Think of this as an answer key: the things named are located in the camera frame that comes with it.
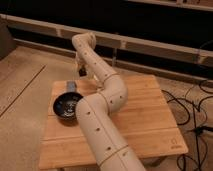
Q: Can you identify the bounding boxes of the black floor cables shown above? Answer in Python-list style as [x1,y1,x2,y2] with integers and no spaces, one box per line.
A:
[164,78,213,171]

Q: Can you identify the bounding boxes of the white railing beam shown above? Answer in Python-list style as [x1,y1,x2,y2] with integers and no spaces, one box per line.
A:
[0,13,213,67]

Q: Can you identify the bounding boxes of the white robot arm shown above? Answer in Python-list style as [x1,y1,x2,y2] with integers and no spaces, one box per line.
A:
[72,33,146,171]

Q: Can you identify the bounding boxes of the black eraser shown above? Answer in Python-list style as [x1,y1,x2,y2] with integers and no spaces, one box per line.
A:
[79,67,87,77]

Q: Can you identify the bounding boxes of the black frying pan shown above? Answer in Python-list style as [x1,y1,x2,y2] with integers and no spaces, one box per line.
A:
[53,81,83,120]

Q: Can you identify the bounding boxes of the wooden board table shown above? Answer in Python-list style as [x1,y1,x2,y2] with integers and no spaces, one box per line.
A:
[39,75,188,170]

